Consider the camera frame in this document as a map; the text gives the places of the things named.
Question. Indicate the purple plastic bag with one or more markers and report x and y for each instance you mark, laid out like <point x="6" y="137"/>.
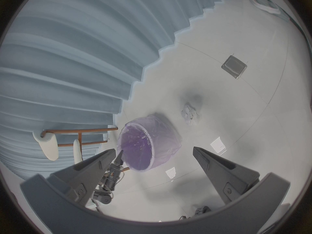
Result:
<point x="136" y="147"/>

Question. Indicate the clear plastic wrapper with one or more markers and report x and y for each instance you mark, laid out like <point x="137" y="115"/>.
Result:
<point x="190" y="113"/>

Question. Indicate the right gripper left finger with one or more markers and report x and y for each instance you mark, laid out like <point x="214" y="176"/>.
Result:
<point x="80" y="179"/>

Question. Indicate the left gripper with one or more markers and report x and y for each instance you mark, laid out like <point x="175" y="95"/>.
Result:
<point x="113" y="177"/>

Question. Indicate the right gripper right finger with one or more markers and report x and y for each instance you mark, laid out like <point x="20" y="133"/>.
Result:
<point x="226" y="177"/>

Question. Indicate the white round device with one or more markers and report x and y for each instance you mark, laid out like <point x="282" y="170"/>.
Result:
<point x="264" y="2"/>

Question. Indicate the white cushioned wooden chair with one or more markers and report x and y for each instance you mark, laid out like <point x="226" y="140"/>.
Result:
<point x="48" y="145"/>

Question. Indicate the white trash bin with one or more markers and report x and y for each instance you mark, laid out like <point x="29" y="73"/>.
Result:
<point x="152" y="152"/>

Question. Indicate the pale blue curtain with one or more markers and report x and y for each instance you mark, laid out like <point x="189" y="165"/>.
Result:
<point x="73" y="57"/>

